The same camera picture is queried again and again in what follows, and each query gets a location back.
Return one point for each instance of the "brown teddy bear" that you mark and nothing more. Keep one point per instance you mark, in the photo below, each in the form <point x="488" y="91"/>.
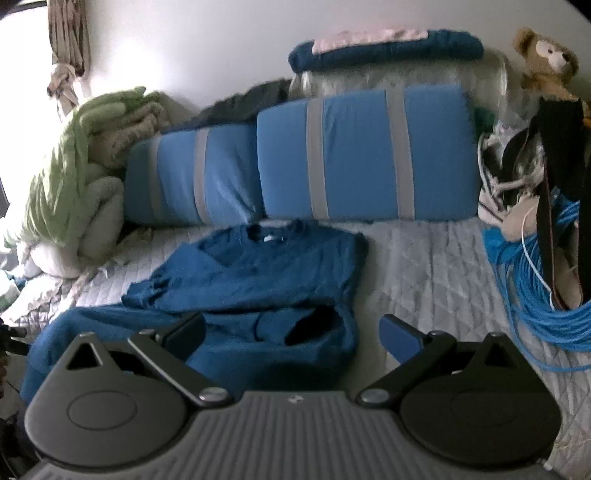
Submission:
<point x="549" y="60"/>

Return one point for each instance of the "clear plastic storage bag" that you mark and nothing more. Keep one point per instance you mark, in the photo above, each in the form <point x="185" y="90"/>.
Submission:
<point x="438" y="74"/>

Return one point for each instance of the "blue grey-striped pillow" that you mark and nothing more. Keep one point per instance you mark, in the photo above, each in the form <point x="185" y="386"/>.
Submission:
<point x="175" y="180"/>
<point x="360" y="152"/>

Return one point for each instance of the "pink cloth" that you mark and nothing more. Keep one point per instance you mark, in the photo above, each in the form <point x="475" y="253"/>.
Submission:
<point x="360" y="39"/>

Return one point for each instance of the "folded dark blue garment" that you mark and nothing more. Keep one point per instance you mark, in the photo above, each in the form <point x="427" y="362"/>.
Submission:
<point x="415" y="50"/>

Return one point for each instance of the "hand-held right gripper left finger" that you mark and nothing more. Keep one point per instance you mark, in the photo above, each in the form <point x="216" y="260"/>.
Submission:
<point x="187" y="332"/>

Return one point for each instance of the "blue sweatshirt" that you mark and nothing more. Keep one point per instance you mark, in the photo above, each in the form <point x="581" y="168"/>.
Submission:
<point x="258" y="286"/>

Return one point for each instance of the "floral curtain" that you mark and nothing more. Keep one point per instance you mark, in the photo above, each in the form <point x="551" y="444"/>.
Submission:
<point x="69" y="37"/>

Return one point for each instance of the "black garment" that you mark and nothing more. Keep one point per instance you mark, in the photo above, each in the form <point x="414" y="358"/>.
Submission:
<point x="249" y="104"/>

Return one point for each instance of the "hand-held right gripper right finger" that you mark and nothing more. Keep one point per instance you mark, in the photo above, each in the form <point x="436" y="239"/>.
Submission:
<point x="397" y="339"/>

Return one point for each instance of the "dark metal stand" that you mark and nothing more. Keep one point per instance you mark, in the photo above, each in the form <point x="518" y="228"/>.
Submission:
<point x="11" y="332"/>

